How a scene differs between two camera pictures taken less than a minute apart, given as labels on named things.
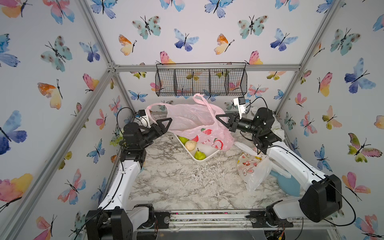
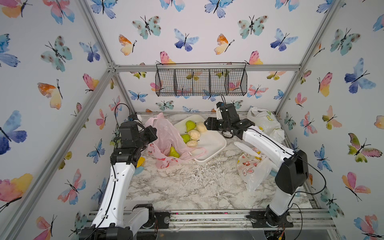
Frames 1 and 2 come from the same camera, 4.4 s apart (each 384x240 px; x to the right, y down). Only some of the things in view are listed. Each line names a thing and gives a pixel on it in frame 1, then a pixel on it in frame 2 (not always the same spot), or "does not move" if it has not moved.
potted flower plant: [118, 135] does not move
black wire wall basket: [217, 79] does not move
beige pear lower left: [190, 145] does not move
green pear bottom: [199, 155] to [173, 153]
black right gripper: [236, 123] to [211, 122]
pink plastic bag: [199, 122] to [168, 149]
